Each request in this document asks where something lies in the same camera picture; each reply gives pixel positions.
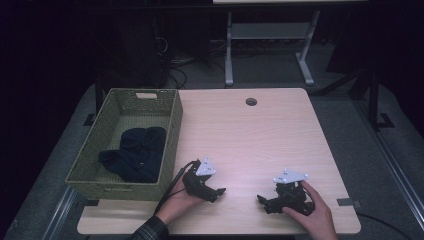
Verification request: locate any person's left hand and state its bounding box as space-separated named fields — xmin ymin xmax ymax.
xmin=154 ymin=176 xmax=208 ymax=226

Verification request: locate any dark cloth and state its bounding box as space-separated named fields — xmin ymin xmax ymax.
xmin=98 ymin=126 xmax=168 ymax=184

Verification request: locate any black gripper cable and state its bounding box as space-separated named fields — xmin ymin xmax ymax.
xmin=153 ymin=160 xmax=200 ymax=215

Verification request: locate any black metal stand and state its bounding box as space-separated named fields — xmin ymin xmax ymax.
xmin=82 ymin=75 xmax=105 ymax=127
xmin=348 ymin=66 xmax=396 ymax=132

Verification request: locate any person's right hand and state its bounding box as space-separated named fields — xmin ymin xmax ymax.
xmin=282 ymin=179 xmax=340 ymax=240

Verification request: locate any black floor cable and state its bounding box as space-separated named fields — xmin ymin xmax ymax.
xmin=355 ymin=211 xmax=416 ymax=240

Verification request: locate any tangle of dark cables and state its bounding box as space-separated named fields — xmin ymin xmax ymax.
xmin=150 ymin=34 xmax=201 ymax=90

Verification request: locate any green woven basket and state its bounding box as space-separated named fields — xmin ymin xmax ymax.
xmin=65 ymin=87 xmax=184 ymax=202

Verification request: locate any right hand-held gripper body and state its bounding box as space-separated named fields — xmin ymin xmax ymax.
xmin=272 ymin=168 xmax=316 ymax=216

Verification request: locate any grey tape strip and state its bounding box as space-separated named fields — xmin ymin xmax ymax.
xmin=336 ymin=197 xmax=362 ymax=208

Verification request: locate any white metal table frame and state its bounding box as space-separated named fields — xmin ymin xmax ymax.
xmin=224 ymin=9 xmax=321 ymax=87

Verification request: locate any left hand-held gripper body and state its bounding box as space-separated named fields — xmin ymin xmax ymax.
xmin=182 ymin=157 xmax=218 ymax=198

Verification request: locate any metal floor rail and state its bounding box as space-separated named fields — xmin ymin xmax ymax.
xmin=351 ymin=98 xmax=424 ymax=232
xmin=41 ymin=185 xmax=79 ymax=240

